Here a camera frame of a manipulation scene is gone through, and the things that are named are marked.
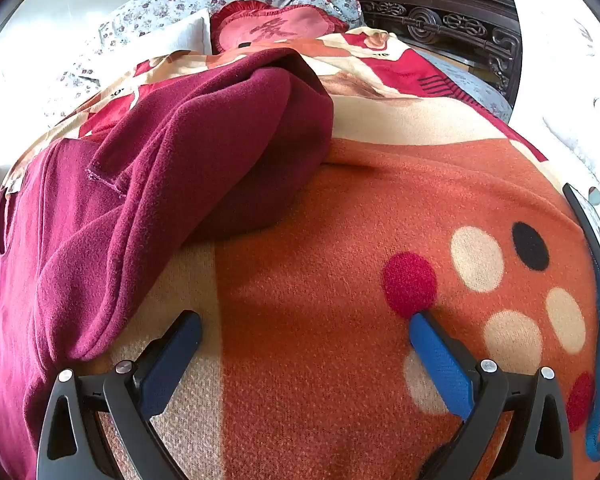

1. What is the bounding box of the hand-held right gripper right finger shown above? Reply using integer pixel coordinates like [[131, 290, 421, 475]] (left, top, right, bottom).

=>
[[410, 310, 576, 480]]

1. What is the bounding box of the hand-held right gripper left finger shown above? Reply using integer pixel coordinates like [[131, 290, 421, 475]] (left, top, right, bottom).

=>
[[36, 311, 202, 480]]

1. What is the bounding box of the maroon fleece garment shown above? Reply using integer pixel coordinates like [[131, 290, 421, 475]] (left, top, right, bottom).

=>
[[0, 47, 335, 480]]

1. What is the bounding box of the printed red orange blanket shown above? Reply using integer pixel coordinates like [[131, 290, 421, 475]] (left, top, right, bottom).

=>
[[5, 29, 600, 480]]

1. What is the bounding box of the white embroidered cloth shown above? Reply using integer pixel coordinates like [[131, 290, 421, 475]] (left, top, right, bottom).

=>
[[505, 0, 600, 211]]

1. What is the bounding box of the white pillow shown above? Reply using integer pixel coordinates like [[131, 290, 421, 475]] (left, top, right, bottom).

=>
[[139, 10, 214, 58]]

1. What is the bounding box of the dark carved wooden furniture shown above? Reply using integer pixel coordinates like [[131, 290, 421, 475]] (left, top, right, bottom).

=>
[[345, 0, 523, 111]]

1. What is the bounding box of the red heart-shaped pillow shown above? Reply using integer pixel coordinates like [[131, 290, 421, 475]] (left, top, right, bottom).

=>
[[210, 1, 351, 55]]

